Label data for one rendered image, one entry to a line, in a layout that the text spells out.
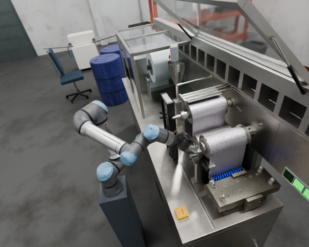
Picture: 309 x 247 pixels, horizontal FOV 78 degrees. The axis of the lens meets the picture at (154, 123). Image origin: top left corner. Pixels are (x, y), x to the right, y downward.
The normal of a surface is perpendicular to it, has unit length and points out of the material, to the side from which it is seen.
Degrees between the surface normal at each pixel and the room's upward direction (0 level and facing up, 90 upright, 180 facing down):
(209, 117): 92
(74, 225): 0
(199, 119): 92
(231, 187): 0
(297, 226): 0
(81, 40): 90
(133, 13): 90
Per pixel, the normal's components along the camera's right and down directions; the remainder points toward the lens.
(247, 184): -0.13, -0.79
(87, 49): 0.25, 0.56
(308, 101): -0.95, 0.26
